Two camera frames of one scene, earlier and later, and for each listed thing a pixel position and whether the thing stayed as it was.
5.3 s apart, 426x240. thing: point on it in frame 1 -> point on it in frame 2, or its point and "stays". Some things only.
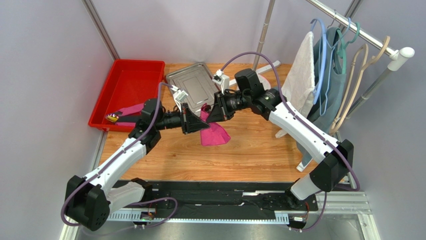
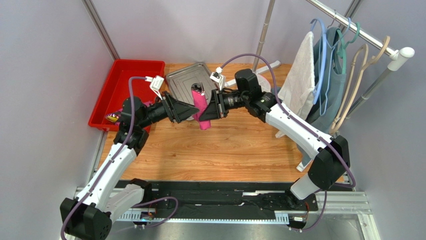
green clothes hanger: [341, 52] stays
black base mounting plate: [220, 199] stays
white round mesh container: [263, 80] stays
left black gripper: [190, 122] -> [176, 109]
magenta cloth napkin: [215, 134] -> [199, 101]
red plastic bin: [129, 83] stays
